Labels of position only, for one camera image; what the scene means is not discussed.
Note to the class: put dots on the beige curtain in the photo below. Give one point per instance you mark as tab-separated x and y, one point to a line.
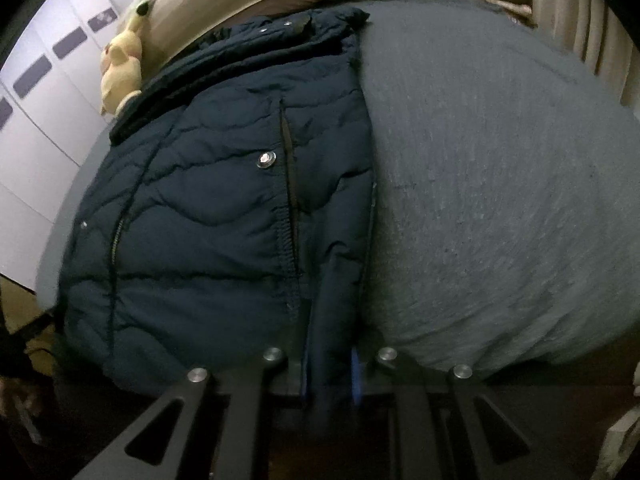
590	25

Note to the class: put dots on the flower print wardrobe panel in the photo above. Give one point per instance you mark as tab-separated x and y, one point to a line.
103	19

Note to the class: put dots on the grey bed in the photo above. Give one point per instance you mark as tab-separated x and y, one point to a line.
500	185

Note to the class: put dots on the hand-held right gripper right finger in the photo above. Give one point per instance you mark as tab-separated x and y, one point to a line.
400	400

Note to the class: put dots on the white wardrobe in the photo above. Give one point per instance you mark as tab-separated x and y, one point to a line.
40	160

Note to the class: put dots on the pale cloth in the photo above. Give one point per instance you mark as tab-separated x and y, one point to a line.
622	440

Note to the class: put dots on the yellow plush toy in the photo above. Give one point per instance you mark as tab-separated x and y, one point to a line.
122	65

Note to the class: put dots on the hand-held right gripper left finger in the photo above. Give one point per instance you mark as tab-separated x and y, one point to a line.
250	400

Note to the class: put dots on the navy puffer jacket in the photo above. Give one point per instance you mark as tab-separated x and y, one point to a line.
210	200

